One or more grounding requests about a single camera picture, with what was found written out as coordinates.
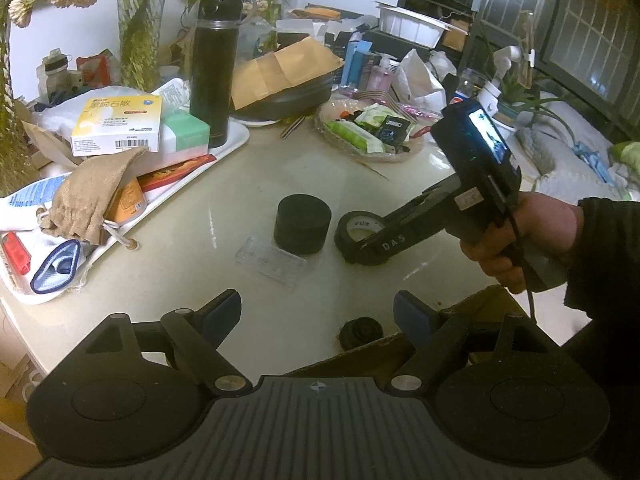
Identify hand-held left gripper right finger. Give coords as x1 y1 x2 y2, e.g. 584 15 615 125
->
391 290 553 393

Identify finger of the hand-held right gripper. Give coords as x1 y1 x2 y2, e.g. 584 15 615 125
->
385 185 455 228

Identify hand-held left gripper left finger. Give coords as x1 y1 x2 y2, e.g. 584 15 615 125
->
87 288 252 398

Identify black ribbed round object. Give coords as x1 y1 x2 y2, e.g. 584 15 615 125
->
334 316 385 351

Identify cardboard box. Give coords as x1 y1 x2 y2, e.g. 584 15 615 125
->
282 284 568 393

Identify clear plastic case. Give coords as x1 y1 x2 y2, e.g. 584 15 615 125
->
235 234 307 295

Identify black tape roll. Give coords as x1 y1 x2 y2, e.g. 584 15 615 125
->
333 210 402 266

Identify black cylinder box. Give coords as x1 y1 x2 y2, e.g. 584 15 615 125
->
273 193 334 256

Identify person's right forearm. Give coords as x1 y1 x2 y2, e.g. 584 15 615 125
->
564 198 640 328

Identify person's right hand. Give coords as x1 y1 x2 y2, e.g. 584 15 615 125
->
460 192 586 294

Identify white gimbal tripod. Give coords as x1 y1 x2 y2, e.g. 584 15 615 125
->
479 45 535 117

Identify soda bottle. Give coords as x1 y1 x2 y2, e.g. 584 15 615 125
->
452 67 489 107

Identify glass dish of snacks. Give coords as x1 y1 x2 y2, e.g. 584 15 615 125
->
314 97 432 164

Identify grey blanket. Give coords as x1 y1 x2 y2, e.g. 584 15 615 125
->
509 99 640 202

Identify green potted plant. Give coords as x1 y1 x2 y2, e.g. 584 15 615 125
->
500 74 582 132

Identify white plastic bag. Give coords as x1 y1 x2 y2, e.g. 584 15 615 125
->
392 48 447 112

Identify pink bottle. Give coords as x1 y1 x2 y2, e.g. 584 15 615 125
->
367 55 396 92

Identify chopsticks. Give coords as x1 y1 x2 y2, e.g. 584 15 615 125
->
279 114 306 140

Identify orange packet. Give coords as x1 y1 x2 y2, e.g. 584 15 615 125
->
106 177 149 227

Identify red packet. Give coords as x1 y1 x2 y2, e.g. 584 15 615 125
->
137 154 217 194

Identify green cloth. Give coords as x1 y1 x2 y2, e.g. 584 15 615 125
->
607 140 640 167

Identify blue box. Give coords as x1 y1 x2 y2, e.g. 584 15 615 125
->
342 40 374 87

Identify black zip case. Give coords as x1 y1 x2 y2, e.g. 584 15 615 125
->
229 72 335 122

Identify white plastic bowl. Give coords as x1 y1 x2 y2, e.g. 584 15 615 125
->
375 2 455 50

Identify white tray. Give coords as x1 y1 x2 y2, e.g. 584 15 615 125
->
0 119 250 307

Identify green white tissue box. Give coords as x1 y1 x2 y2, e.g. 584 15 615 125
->
158 109 211 166

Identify brown paper envelope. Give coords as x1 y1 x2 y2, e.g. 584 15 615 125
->
230 37 346 111

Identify red plastic case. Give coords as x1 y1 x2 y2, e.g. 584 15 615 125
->
0 231 34 276

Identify white medicine box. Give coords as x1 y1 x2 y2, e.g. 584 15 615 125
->
69 93 164 157

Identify white blue package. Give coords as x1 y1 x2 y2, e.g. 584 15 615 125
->
0 172 76 233

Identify black thermos bottle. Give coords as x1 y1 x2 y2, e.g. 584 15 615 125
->
188 0 245 150

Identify white sport bottle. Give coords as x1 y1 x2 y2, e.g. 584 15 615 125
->
42 48 84 104

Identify glass vase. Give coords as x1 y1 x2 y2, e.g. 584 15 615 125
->
112 0 172 92

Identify striped ribbon cable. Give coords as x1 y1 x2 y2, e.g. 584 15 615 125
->
339 87 397 107

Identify tan drawstring bag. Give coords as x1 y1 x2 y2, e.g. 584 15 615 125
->
38 147 149 247

